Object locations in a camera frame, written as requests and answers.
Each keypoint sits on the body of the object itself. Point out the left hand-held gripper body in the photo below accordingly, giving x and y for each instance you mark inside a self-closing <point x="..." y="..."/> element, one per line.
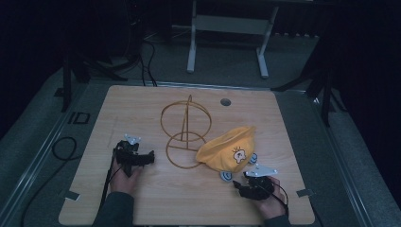
<point x="127" y="155"/>

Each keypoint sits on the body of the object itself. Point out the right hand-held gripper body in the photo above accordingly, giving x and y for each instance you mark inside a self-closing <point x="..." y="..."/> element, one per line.
<point x="260" y="184"/>

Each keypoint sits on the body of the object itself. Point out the person's right hand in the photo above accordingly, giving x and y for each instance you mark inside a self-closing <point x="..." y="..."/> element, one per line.
<point x="271" y="205"/>

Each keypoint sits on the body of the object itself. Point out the person's left hand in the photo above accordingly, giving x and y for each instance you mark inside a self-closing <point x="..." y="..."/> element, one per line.
<point x="123" y="181"/>

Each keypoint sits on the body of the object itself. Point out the yellow hat with cartoon print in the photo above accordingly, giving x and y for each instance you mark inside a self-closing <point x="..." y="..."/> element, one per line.
<point x="227" y="151"/>

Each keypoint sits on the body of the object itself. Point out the grey tape piece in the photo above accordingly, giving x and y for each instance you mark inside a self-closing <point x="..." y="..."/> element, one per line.
<point x="72" y="195"/>
<point x="305" y="192"/>

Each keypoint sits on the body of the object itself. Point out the black tripod stand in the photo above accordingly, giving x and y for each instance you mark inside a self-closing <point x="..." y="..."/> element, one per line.
<point x="326" y="94"/>
<point x="66" y="85"/>

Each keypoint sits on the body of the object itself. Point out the white metal desk frame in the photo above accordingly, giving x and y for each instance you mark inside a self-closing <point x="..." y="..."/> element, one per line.
<point x="231" y="24"/>

